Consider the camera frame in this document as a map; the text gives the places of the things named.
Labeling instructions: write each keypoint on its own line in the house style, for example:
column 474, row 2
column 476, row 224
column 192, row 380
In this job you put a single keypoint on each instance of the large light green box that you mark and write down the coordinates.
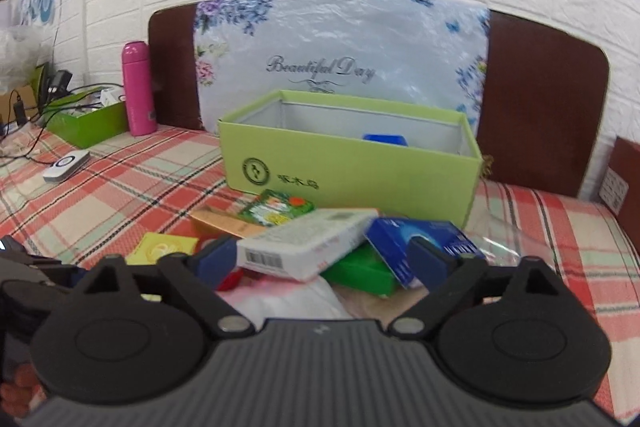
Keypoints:
column 350, row 177

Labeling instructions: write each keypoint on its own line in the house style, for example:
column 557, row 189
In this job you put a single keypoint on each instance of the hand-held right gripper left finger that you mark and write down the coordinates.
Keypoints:
column 216, row 259

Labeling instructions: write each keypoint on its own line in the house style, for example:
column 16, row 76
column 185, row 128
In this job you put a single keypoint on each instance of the white label sticker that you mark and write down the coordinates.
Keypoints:
column 613, row 191

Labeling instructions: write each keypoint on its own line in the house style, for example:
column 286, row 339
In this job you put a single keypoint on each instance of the white pink plastic bag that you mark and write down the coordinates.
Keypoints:
column 300, row 302

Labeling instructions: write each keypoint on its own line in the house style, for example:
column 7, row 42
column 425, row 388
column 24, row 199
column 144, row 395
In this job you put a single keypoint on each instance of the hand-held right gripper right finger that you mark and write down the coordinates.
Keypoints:
column 425, row 262

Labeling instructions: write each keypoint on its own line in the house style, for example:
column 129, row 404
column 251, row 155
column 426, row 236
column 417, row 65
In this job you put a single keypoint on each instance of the white medicine box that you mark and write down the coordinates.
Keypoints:
column 305, row 239

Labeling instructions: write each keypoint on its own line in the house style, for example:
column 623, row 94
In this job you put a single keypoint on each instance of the pink thermos bottle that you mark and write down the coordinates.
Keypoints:
column 139, row 92

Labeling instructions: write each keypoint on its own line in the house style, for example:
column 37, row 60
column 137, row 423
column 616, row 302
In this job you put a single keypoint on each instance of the clear plastic bag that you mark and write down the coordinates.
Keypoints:
column 20, row 57

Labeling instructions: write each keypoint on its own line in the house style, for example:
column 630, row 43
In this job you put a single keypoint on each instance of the yellow packet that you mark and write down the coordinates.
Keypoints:
column 160, row 249

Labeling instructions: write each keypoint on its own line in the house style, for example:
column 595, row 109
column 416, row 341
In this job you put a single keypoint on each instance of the white round device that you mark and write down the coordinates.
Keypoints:
column 65, row 166

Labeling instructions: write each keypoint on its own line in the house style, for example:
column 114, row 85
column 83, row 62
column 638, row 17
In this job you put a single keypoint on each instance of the blue carton box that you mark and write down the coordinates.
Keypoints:
column 400, row 239

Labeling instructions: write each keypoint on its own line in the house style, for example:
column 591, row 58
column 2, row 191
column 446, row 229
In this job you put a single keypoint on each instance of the transparent plastic wrapper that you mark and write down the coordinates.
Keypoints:
column 505, row 227

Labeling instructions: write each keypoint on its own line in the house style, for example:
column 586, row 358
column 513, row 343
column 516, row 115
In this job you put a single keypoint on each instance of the white item in box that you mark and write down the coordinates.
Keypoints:
column 111, row 97

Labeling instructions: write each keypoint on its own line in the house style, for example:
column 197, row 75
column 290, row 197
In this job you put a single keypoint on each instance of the blue square tub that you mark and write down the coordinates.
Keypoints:
column 385, row 140

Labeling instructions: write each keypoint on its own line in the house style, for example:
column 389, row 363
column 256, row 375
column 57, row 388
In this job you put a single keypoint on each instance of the green printed packet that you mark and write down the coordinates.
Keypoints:
column 275, row 207

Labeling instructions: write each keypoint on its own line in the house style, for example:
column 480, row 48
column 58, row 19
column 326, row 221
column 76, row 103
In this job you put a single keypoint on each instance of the plaid bedsheet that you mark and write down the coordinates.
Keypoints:
column 125, row 187

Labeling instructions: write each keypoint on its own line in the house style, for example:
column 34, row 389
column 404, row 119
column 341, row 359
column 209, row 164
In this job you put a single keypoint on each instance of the brown headboard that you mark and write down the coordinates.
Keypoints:
column 540, row 107

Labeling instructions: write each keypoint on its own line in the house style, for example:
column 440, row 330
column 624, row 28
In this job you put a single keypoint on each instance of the small green open box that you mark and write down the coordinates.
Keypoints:
column 90, row 124

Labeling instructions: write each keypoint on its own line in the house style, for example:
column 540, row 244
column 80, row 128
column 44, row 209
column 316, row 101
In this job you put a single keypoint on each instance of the black power adapter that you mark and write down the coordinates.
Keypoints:
column 61, row 82

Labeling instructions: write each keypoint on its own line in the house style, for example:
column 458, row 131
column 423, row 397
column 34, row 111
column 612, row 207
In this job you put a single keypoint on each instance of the gold carton box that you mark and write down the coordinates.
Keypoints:
column 225, row 224

